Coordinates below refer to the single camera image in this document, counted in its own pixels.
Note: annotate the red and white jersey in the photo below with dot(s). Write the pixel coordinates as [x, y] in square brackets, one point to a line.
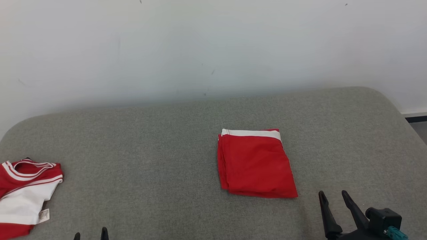
[23, 196]

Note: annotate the dark baseboard strip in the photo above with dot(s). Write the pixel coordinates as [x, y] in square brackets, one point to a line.
[415, 118]

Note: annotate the grey fabric sofa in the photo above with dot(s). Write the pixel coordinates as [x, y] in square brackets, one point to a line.
[166, 150]

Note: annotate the red shorts with white trim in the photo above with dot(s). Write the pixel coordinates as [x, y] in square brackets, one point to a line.
[257, 163]

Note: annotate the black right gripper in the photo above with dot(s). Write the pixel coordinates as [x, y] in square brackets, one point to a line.
[353, 236]

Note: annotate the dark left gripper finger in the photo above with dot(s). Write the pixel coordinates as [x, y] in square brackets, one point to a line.
[104, 234]
[77, 236]

